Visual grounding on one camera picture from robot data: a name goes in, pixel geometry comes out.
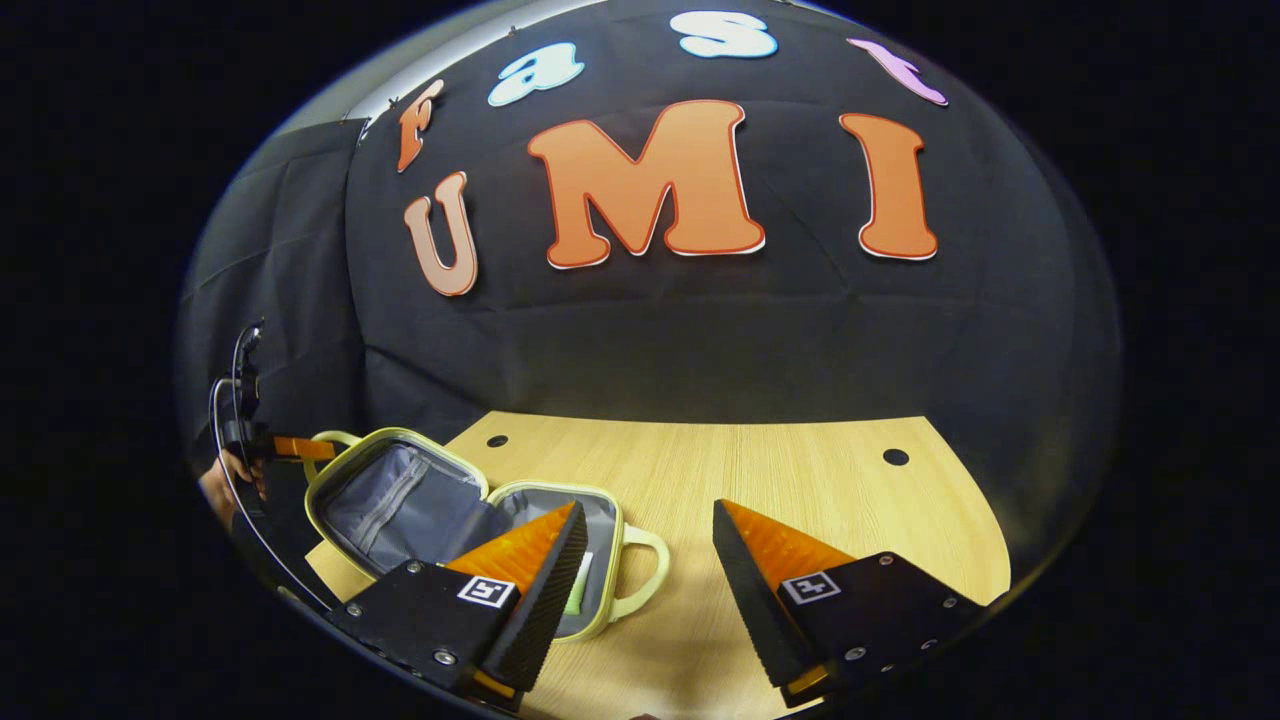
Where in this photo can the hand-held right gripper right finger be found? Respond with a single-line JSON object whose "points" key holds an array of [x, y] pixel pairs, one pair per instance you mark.
{"points": [[750, 600]]}

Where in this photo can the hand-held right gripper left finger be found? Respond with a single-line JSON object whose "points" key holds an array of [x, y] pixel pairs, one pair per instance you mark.
{"points": [[550, 600]]}

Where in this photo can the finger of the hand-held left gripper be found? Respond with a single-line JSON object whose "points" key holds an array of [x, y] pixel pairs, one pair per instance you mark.
{"points": [[300, 448]]}

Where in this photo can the small white green tube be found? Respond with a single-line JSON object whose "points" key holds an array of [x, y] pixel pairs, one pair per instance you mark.
{"points": [[580, 585]]}

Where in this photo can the pale yellow suitcase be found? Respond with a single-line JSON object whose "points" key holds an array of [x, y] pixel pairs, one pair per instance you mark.
{"points": [[400, 500]]}

